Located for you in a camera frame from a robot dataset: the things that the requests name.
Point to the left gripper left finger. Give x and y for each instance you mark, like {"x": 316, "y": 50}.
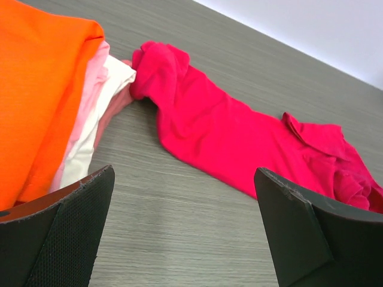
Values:
{"x": 54, "y": 240}

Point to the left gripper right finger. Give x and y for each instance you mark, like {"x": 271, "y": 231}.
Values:
{"x": 315, "y": 240}

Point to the magenta red t shirt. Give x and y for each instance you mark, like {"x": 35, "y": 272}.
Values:
{"x": 203, "y": 126}

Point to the dusty rose folded t shirt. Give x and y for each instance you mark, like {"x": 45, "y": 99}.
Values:
{"x": 120, "y": 77}

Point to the light pink folded t shirt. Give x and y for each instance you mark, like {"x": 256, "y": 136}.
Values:
{"x": 95, "y": 75}

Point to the white folded t shirt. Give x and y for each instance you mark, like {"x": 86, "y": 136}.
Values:
{"x": 78, "y": 160}

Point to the orange folded t shirt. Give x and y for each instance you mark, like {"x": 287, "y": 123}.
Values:
{"x": 43, "y": 64}

